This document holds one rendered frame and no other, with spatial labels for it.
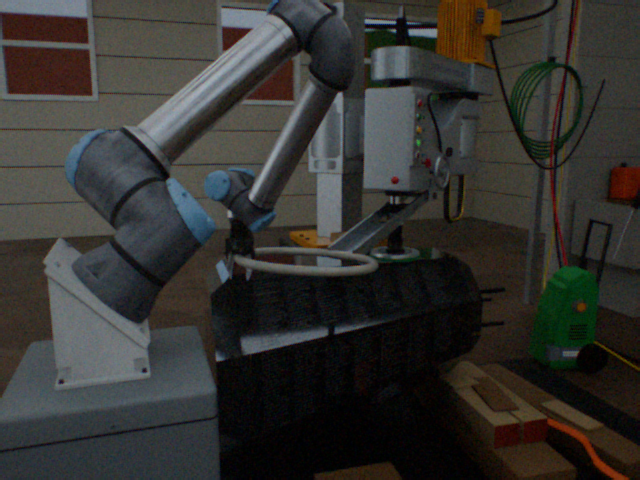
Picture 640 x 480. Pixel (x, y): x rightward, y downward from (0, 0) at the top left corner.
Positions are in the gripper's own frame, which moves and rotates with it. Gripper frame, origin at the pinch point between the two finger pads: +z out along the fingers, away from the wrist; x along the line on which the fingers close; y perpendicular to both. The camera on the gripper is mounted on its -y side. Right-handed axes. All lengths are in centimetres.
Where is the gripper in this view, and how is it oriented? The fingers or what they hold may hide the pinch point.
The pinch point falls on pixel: (239, 275)
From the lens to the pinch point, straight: 187.5
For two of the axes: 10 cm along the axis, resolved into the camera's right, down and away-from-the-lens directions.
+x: 9.9, 0.6, -0.9
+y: -1.0, 1.3, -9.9
